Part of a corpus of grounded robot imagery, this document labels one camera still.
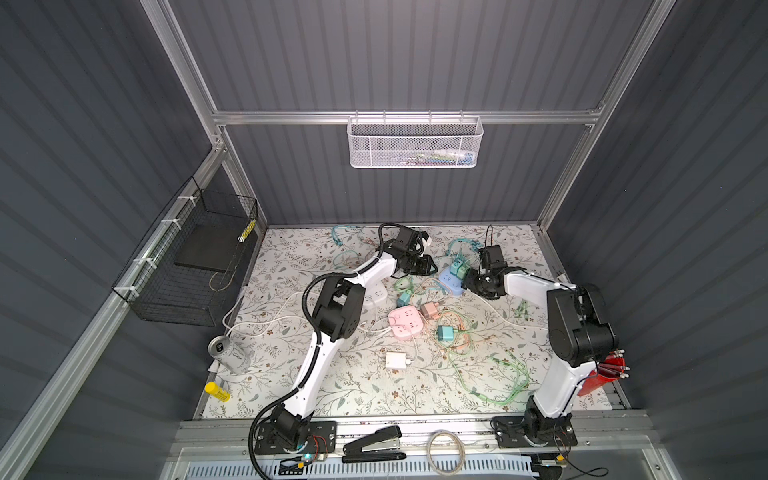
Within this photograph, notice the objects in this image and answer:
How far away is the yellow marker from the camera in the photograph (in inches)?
29.5

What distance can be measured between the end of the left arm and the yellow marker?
1.81 ft

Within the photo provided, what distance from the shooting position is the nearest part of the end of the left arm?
0.83 metres
